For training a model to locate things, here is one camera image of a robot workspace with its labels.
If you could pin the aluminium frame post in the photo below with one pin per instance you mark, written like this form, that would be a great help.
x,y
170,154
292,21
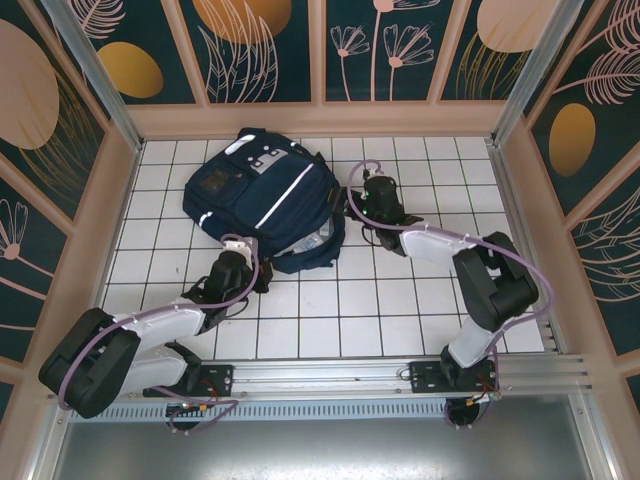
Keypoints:
x,y
530,75
100,85

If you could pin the clear pen pack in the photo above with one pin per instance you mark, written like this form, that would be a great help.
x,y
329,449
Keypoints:
x,y
312,241

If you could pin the aluminium side rail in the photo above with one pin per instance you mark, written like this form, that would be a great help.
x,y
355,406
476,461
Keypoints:
x,y
507,192

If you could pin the navy blue backpack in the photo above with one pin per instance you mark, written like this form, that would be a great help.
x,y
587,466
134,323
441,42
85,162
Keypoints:
x,y
280,200

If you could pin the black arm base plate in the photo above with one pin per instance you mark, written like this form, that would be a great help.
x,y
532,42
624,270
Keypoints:
x,y
220,375
425,377

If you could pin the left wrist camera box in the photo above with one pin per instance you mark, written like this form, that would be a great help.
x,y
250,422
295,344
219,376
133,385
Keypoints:
x,y
237,248

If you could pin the small circuit board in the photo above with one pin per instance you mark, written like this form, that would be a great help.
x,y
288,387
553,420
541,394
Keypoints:
x,y
482,398
192,407

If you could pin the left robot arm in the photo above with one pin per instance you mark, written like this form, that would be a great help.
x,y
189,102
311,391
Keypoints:
x,y
165,325

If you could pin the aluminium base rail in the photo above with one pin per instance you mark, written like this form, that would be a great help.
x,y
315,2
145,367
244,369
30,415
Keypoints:
x,y
325,375

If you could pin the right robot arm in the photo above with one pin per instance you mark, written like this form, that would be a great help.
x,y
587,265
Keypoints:
x,y
500,285

